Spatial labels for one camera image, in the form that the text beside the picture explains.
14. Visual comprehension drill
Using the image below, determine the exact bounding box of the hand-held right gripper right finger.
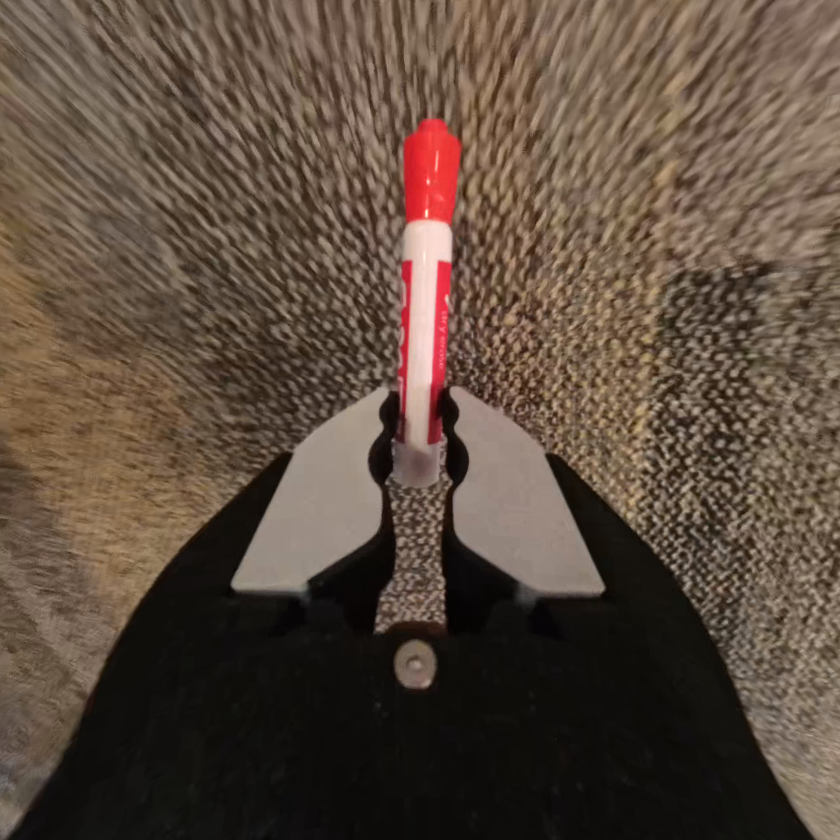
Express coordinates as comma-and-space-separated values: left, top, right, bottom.
441, 386, 606, 599

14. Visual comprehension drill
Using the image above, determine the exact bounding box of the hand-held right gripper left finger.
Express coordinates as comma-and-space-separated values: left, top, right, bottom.
230, 386, 398, 599

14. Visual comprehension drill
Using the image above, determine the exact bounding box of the red dry erase marker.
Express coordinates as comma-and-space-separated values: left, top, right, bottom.
392, 118, 462, 488

